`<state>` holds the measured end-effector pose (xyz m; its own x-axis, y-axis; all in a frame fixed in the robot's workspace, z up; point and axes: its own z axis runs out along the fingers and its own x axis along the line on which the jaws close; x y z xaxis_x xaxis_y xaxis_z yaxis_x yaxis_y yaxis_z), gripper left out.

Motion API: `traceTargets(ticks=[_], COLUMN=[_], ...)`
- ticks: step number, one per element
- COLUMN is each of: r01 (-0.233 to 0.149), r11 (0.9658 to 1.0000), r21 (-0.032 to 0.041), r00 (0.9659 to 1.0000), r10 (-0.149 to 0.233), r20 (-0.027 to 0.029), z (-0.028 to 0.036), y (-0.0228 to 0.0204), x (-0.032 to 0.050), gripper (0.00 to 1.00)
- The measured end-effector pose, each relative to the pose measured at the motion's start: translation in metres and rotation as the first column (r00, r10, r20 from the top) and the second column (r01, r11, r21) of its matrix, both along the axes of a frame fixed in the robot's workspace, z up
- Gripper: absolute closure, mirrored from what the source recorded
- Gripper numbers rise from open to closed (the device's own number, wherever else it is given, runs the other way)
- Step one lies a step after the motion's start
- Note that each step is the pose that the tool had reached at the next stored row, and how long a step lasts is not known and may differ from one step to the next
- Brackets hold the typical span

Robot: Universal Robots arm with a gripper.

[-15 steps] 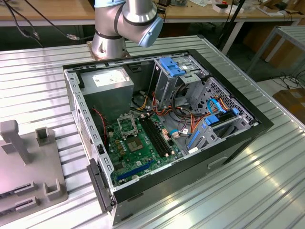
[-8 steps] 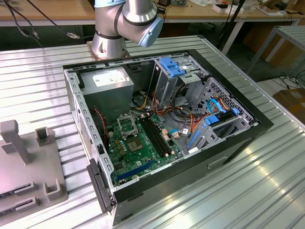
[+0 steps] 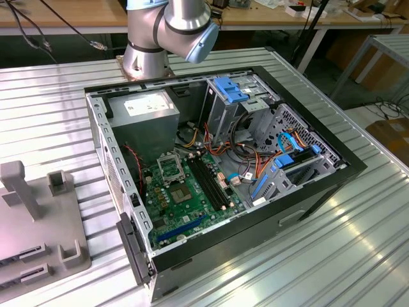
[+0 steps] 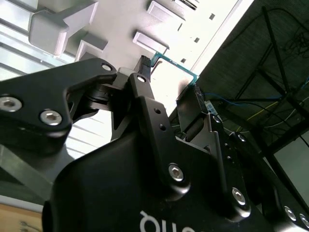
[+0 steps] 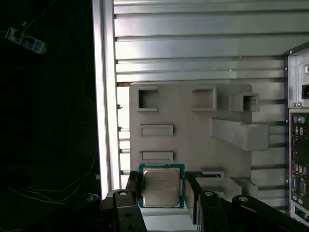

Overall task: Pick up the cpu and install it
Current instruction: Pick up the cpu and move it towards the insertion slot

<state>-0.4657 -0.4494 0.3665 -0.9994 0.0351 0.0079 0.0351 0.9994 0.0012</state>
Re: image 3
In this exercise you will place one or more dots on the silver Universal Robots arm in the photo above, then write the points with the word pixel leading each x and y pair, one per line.
pixel 182 19

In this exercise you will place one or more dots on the black RAM slot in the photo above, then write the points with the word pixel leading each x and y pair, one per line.
pixel 204 183
pixel 208 182
pixel 212 181
pixel 216 180

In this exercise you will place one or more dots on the metal drive cage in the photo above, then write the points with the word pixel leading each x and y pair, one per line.
pixel 223 121

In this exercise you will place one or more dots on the green motherboard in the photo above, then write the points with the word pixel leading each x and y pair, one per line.
pixel 191 211

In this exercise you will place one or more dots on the grey power supply unit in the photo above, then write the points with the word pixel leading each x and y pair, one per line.
pixel 143 128

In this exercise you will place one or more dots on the blue plastic drive caddy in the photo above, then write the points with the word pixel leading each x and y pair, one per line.
pixel 230 89

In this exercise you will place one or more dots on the blue expansion slot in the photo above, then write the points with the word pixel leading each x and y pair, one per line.
pixel 182 228

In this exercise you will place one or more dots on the blue disk carrier with disk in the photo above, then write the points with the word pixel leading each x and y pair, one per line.
pixel 282 161

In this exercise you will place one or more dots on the perforated metal disk bay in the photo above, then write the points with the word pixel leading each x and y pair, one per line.
pixel 284 185

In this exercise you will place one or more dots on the black open PC case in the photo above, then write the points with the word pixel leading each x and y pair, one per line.
pixel 255 243

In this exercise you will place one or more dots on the black case latch bar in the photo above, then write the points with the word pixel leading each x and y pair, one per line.
pixel 134 246

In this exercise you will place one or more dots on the white flat box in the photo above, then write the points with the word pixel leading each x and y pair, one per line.
pixel 295 11

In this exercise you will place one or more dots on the grey parts rack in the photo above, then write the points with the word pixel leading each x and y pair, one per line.
pixel 48 224

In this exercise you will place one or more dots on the wooden desk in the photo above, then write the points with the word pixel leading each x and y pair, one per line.
pixel 332 23

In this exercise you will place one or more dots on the brown cardboard box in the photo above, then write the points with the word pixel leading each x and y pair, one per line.
pixel 390 137

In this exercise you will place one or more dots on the blue plastic rail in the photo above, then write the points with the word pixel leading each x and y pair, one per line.
pixel 259 187

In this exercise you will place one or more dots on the metal frame side table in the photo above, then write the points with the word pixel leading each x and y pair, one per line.
pixel 390 41

